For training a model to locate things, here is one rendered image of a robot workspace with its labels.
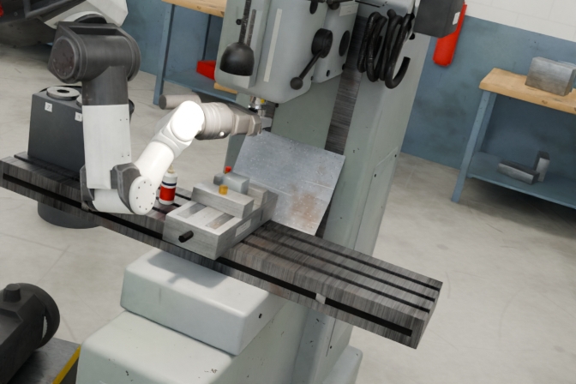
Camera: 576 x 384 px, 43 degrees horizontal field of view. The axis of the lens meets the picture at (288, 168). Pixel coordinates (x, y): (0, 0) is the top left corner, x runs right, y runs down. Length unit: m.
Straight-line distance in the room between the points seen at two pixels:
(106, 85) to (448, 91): 4.73
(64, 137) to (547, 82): 3.87
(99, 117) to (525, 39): 4.71
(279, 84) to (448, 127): 4.40
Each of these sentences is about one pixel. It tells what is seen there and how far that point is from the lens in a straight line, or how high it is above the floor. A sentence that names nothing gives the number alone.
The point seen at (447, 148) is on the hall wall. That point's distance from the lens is 6.09.
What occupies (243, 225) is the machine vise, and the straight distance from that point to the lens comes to 1.87.
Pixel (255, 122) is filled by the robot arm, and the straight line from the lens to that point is 1.77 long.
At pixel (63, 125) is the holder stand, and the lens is 2.14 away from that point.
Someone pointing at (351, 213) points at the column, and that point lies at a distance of 2.23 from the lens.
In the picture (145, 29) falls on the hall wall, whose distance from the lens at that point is 6.97.
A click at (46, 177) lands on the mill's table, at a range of 2.11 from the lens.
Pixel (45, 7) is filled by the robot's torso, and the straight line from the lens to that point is 1.49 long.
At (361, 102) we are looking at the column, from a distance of 2.14.
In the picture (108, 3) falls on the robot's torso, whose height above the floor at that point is 1.50.
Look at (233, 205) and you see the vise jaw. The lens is 1.84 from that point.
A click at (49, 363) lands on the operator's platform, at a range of 2.28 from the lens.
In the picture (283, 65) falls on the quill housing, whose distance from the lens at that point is 1.70.
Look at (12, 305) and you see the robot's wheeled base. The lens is 2.14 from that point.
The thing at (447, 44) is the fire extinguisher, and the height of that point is 0.97.
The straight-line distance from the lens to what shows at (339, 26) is 1.89.
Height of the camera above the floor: 1.77
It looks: 20 degrees down
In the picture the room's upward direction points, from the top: 12 degrees clockwise
